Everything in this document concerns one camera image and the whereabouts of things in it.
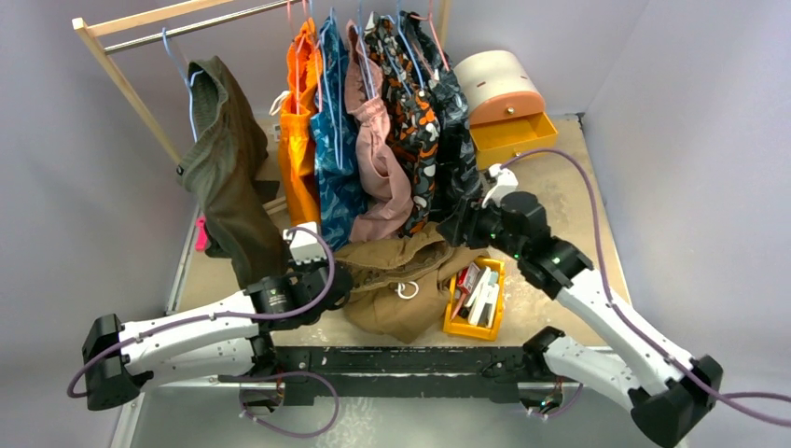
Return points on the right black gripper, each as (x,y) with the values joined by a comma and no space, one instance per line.
(456,225)

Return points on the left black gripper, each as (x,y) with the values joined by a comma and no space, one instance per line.
(318,263)

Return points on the tan brown shorts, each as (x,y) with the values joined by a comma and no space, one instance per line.
(401,286)

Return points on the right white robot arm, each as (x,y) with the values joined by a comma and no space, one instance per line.
(664,388)

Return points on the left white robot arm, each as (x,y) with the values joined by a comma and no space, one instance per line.
(230,337)

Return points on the dark grey patterned shorts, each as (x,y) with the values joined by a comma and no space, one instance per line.
(457,175)

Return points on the pink shorts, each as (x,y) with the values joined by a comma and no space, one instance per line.
(381,175)

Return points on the blue patterned shorts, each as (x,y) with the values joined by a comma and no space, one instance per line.
(334,132)

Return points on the orange black patterned shorts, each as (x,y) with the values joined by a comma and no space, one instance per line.
(414,125)

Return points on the olive green shorts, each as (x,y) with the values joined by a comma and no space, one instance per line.
(221,171)

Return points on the light blue hanger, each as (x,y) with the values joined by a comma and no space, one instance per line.
(187,80)

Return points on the yellow bin with items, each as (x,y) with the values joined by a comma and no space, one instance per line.
(476,305)

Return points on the cream orange drawer box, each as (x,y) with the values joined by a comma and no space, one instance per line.
(507,113)

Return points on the pink clip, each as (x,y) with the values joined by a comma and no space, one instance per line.
(201,239)

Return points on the wooden clothes rack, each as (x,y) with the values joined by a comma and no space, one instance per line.
(91,34)

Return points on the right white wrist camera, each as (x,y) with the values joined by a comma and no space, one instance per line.
(502,182)

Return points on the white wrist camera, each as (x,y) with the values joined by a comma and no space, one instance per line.
(502,182)
(304,245)

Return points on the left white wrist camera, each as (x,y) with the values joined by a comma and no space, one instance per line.
(304,245)

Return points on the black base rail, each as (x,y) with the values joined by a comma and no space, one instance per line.
(500,374)

